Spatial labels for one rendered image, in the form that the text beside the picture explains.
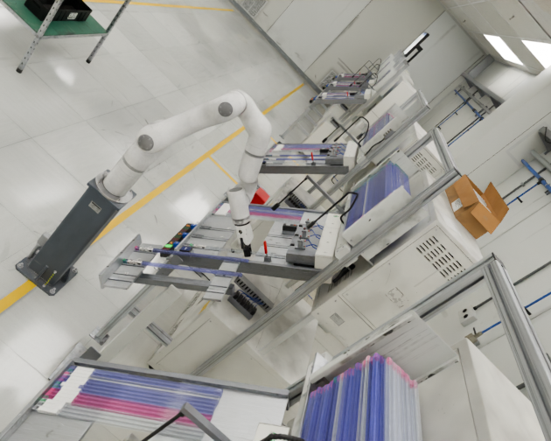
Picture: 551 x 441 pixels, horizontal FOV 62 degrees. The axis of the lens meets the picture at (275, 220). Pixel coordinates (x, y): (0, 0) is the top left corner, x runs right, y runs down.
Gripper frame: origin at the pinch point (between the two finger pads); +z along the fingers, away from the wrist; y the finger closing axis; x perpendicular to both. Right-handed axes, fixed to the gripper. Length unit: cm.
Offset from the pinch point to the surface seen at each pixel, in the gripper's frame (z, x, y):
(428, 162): 3, -92, 136
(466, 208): -6, -101, 24
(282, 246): 3.4, -14.4, 11.5
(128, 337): 21, 49, -39
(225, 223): -2.7, 21.4, 30.4
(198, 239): -4.0, 28.3, 8.4
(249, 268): 3.4, -3.2, -10.1
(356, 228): -14, -53, -12
